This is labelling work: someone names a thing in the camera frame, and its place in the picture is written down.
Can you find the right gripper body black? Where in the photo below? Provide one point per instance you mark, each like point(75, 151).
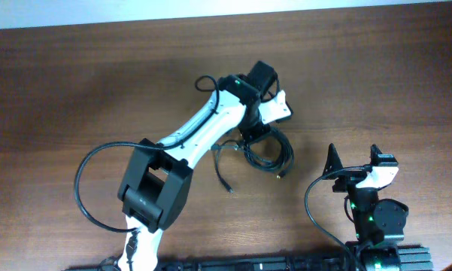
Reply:
point(348, 182)

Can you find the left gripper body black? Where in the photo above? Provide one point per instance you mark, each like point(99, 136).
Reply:
point(253, 129)

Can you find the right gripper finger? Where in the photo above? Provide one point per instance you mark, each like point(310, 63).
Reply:
point(375, 151)
point(333, 164)

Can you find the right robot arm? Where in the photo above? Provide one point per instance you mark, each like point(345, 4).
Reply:
point(379, 223)

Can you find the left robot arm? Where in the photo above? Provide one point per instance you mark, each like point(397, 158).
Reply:
point(157, 180)

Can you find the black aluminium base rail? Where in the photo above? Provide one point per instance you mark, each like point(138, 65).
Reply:
point(402, 258)

